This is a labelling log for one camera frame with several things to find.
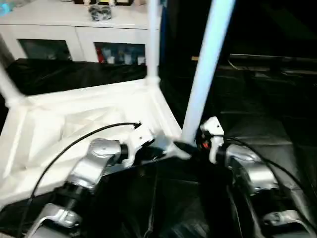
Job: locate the red item in cabinet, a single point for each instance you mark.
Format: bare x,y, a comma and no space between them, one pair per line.
99,54

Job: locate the white plastic table top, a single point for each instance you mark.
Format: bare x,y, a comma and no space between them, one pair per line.
74,106

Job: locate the white glass-door cabinet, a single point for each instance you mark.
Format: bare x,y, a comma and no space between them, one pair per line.
74,32

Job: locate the white jar in cabinet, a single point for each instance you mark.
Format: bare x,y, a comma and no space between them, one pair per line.
141,60

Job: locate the black bundle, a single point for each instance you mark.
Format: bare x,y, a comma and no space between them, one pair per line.
100,12

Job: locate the black table mat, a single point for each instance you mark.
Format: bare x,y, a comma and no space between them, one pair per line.
247,111

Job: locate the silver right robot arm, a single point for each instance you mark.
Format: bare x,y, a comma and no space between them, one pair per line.
257,171

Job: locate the small tan label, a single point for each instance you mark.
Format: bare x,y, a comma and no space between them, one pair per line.
195,58

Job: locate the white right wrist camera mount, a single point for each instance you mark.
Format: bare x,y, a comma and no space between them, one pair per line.
213,126

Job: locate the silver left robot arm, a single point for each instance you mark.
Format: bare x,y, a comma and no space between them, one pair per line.
91,163

